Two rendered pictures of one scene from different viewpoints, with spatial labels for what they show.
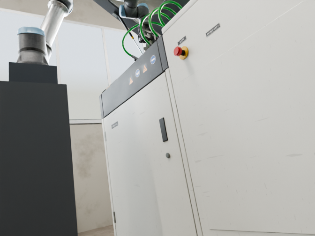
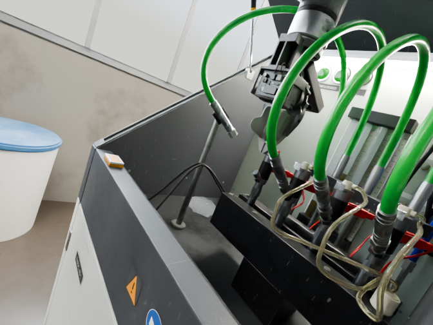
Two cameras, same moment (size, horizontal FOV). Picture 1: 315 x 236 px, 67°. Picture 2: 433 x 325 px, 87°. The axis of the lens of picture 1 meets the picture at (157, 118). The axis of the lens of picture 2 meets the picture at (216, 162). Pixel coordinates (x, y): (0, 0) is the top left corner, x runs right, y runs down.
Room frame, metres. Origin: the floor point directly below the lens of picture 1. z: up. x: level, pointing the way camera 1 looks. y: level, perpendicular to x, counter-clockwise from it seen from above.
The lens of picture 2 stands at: (0.86, 0.08, 1.14)
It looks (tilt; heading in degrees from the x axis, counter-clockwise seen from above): 11 degrees down; 355
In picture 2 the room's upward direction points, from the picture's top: 22 degrees clockwise
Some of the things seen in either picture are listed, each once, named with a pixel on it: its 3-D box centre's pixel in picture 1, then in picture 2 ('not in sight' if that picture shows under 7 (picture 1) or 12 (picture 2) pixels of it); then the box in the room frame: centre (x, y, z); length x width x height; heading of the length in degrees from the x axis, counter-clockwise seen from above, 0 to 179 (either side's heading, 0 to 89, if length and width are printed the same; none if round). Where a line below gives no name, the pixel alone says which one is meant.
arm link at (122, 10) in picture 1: (129, 10); not in sight; (1.26, 0.06, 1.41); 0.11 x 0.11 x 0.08; 22
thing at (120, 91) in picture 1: (129, 85); (135, 258); (1.20, 0.12, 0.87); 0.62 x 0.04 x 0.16; 39
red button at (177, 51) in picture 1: (179, 52); not in sight; (0.82, -0.13, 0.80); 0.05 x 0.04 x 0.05; 39
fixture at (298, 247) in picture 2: not in sight; (278, 267); (1.25, -0.14, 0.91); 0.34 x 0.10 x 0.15; 39
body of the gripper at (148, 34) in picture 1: (146, 33); (288, 76); (1.31, -0.02, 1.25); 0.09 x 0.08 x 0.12; 129
